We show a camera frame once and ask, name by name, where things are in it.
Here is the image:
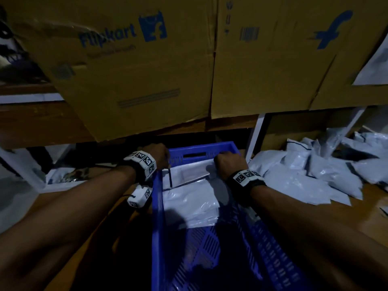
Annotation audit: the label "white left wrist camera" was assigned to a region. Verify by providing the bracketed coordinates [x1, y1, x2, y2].
[127, 185, 154, 210]

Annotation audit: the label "white printed paper sheet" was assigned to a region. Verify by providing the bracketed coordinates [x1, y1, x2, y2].
[353, 36, 388, 86]

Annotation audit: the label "marker wristband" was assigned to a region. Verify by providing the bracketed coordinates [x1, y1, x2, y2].
[121, 150, 158, 183]
[229, 169, 266, 195]

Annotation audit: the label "person's right hand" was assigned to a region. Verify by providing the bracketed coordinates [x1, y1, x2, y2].
[215, 151, 249, 181]

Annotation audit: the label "person's left hand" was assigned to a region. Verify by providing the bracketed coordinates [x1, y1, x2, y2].
[141, 143, 171, 171]

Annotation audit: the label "blue plastic crate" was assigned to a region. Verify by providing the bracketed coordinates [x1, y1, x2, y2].
[152, 141, 310, 291]

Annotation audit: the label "left marker wristband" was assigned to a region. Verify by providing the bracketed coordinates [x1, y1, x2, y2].
[121, 150, 158, 183]

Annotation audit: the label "plain cardboard box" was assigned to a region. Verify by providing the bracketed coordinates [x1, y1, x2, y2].
[0, 0, 218, 143]

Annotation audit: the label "white metal shelf leg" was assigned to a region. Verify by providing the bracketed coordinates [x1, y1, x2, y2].
[245, 114, 270, 161]
[344, 106, 368, 138]

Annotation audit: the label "person's right forearm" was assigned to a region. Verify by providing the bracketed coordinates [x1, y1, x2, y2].
[247, 188, 388, 291]

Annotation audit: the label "wooden table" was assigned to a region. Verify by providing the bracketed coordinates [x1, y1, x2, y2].
[36, 148, 388, 291]

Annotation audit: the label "person's left forearm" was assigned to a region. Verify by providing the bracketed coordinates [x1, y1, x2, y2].
[0, 167, 139, 291]

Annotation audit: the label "pile of grey mailer bags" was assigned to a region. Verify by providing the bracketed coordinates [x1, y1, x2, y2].
[249, 127, 388, 207]

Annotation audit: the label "packed white bags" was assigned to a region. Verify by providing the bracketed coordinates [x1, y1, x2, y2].
[162, 179, 220, 230]

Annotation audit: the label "white metal rack frame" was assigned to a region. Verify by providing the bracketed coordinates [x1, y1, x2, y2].
[0, 93, 122, 194]

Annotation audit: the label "grey mailer bag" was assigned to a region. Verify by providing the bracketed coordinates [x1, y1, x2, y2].
[162, 158, 218, 190]

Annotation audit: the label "right marker wristband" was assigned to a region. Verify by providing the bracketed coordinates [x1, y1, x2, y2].
[229, 169, 266, 195]

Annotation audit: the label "black metal bracket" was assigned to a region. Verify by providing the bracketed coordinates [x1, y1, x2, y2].
[0, 21, 43, 82]

